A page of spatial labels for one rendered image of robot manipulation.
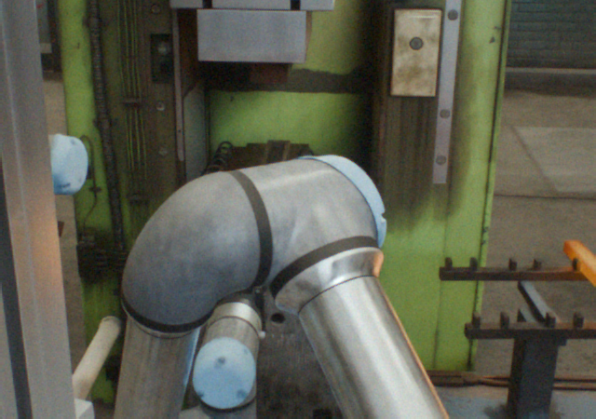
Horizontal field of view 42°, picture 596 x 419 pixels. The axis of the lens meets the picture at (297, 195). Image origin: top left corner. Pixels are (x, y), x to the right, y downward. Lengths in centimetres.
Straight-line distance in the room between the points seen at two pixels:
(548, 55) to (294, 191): 698
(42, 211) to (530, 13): 731
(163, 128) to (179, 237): 99
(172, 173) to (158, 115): 13
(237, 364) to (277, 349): 65
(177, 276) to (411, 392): 23
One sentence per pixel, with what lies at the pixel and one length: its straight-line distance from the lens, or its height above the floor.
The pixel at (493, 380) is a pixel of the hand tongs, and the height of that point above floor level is 67.
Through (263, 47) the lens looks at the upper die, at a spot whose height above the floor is 130.
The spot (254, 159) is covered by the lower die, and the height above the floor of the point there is 99.
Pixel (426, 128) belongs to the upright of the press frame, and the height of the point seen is 111.
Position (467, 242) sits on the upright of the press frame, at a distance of 177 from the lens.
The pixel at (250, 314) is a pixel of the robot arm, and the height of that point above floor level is 102.
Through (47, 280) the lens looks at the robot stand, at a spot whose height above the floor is 139.
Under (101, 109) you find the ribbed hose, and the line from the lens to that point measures 169.
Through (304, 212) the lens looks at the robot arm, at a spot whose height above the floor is 127.
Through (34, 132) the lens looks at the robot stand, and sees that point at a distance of 33.
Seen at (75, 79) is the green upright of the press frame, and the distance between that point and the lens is 171.
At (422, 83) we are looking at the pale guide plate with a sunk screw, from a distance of 162.
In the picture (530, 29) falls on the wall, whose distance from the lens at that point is 760.
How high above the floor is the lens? 154
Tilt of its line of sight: 20 degrees down
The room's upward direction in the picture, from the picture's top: 1 degrees clockwise
